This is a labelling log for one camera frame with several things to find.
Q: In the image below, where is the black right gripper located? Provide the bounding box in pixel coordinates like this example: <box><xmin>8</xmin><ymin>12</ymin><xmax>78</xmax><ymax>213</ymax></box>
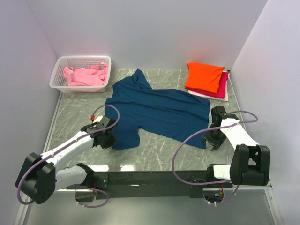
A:
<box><xmin>201</xmin><ymin>124</ymin><xmax>227</xmax><ymax>151</ymax></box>

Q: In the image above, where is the navy blue t shirt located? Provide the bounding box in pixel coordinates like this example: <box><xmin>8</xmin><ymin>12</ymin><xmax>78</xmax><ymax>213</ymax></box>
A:
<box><xmin>105</xmin><ymin>69</ymin><xmax>210</xmax><ymax>150</ymax></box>

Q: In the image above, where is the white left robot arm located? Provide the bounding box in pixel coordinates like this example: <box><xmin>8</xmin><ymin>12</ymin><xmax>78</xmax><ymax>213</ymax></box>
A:
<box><xmin>15</xmin><ymin>116</ymin><xmax>118</xmax><ymax>205</ymax></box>

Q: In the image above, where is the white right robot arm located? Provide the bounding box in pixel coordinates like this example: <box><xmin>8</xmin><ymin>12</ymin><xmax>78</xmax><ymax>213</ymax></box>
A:
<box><xmin>202</xmin><ymin>106</ymin><xmax>270</xmax><ymax>187</ymax></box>

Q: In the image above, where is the folded white t shirt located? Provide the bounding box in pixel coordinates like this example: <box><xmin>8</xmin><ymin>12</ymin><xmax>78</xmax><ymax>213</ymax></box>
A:
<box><xmin>187</xmin><ymin>70</ymin><xmax>232</xmax><ymax>102</ymax></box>

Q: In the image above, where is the folded magenta t shirt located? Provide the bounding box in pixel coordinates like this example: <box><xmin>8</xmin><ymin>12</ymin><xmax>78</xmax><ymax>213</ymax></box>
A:
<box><xmin>188</xmin><ymin>71</ymin><xmax>230</xmax><ymax>99</ymax></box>

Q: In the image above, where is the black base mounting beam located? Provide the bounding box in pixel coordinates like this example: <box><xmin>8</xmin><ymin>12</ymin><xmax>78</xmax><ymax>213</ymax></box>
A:
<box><xmin>65</xmin><ymin>170</ymin><xmax>234</xmax><ymax>202</ymax></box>

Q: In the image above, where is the folded orange t shirt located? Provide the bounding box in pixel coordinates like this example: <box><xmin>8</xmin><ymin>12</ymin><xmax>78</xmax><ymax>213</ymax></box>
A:
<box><xmin>185</xmin><ymin>62</ymin><xmax>225</xmax><ymax>93</ymax></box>

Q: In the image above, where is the pink t shirt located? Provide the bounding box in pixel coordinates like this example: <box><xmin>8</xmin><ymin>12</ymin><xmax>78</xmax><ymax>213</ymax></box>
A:
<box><xmin>63</xmin><ymin>62</ymin><xmax>109</xmax><ymax>86</ymax></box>

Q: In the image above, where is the white perforated plastic basket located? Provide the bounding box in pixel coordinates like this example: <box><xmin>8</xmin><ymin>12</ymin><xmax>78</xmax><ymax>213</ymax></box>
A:
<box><xmin>49</xmin><ymin>55</ymin><xmax>112</xmax><ymax>93</ymax></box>

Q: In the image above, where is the aluminium extrusion rail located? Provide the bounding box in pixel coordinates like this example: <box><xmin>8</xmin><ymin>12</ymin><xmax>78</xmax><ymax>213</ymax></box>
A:
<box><xmin>14</xmin><ymin>186</ymin><xmax>283</xmax><ymax>225</ymax></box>

